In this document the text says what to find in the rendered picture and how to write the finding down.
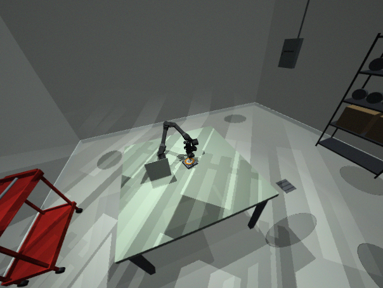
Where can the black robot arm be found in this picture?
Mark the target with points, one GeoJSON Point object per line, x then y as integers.
{"type": "Point", "coordinates": [186, 136]}

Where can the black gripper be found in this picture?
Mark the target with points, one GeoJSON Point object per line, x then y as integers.
{"type": "Point", "coordinates": [189, 152]}

